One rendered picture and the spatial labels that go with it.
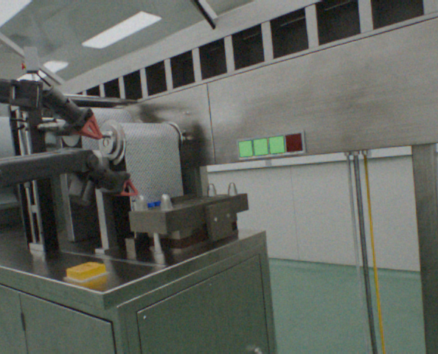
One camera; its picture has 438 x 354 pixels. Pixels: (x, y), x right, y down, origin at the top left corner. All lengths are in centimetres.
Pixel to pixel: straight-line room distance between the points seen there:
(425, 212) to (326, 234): 258
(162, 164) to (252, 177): 283
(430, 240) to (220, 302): 64
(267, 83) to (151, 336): 81
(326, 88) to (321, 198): 264
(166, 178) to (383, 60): 76
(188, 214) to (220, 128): 38
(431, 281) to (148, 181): 92
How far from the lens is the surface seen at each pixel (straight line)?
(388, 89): 108
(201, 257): 104
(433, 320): 133
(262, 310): 134
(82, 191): 106
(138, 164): 122
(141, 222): 110
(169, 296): 99
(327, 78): 114
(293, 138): 116
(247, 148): 125
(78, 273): 97
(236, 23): 134
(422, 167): 122
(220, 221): 116
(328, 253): 381
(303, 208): 381
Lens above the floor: 115
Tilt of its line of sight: 3 degrees down
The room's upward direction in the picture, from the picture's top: 6 degrees counter-clockwise
